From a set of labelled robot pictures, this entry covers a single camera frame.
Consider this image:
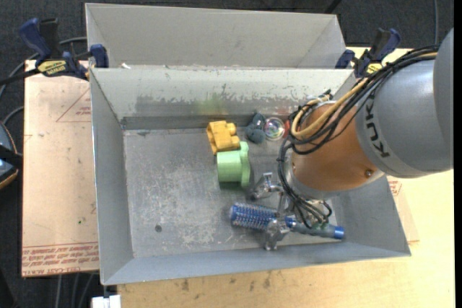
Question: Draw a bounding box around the clear glass ball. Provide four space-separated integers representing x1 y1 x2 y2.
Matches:
263 117 287 140

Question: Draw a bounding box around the yellow toy block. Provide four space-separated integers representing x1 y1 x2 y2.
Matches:
206 120 242 156

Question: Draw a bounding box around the grey metal bin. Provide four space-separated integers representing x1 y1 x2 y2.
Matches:
84 2 412 286

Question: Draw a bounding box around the blue round hairbrush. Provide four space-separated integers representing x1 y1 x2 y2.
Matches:
230 203 346 241

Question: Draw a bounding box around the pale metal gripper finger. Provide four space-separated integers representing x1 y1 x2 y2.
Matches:
249 172 283 201
263 218 290 252

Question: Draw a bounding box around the brown cardboard board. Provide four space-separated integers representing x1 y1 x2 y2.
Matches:
21 59 420 278

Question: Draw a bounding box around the light green plastic cup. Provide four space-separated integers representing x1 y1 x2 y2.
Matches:
216 141 251 190

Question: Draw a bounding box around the dark grey toy animal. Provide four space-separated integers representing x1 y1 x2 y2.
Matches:
245 113 267 144

